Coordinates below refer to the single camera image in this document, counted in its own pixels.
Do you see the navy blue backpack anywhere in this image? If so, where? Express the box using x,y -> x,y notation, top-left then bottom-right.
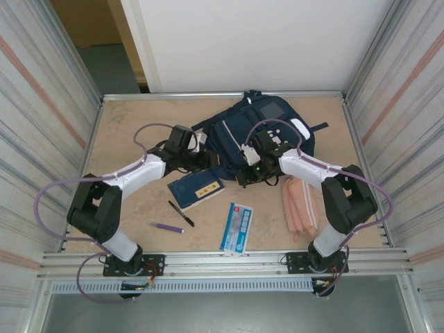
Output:
191,89 -> 329,188

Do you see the blue book with yellow label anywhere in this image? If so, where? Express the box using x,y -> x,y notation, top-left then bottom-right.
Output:
167,170 -> 225,213

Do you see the blue white plastic packet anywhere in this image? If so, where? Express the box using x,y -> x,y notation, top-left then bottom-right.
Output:
219,202 -> 255,259

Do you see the pink pencil case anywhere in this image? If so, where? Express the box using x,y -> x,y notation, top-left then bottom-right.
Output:
280,176 -> 320,243

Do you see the black marker pen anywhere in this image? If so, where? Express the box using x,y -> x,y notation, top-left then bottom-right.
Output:
168,200 -> 196,228

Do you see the purple pen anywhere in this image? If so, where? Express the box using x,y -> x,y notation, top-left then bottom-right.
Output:
151,223 -> 185,234

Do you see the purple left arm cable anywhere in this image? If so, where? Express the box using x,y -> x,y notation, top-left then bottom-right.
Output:
34,121 -> 174,305

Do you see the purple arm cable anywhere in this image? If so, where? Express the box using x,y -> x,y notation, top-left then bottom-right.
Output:
244,119 -> 395,298
34,121 -> 174,305

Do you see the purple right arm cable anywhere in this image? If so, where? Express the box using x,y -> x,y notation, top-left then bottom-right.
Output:
244,119 -> 395,298

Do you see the aluminium table edge rail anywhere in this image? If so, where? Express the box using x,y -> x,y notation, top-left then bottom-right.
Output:
101,90 -> 348,102

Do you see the wide aluminium mounting rail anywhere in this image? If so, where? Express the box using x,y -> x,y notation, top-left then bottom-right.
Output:
36,248 -> 416,280

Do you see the aluminium table side rail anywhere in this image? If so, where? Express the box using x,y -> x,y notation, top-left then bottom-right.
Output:
341,99 -> 393,248
58,99 -> 105,253

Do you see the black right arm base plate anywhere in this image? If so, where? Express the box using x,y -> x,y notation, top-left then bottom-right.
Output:
284,252 -> 349,275

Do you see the grey slotted cable duct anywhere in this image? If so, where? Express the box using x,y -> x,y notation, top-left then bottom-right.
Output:
50,279 -> 313,294

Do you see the white door frame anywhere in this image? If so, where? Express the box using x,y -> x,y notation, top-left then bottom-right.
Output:
119,0 -> 164,94

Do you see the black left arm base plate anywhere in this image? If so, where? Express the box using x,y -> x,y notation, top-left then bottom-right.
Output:
103,254 -> 166,278

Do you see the controller board with wires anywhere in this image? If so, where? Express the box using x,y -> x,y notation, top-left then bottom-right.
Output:
119,280 -> 155,299
310,277 -> 336,298

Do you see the aluminium corner post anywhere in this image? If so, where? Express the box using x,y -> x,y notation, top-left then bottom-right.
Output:
34,0 -> 105,103
345,0 -> 410,101

